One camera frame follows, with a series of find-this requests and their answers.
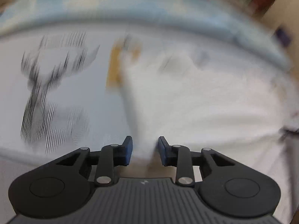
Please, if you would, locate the deer print grey sheet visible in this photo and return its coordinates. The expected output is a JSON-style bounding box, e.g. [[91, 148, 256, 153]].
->
[[0, 23, 292, 164]]

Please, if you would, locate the light blue patterned quilt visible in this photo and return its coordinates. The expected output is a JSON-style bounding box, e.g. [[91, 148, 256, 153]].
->
[[1, 0, 292, 71]]

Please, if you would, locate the white small shirt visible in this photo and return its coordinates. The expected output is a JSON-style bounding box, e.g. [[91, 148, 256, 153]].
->
[[120, 49, 298, 218]]

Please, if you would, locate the purple box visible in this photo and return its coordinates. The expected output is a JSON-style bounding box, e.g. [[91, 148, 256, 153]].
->
[[275, 26, 292, 48]]

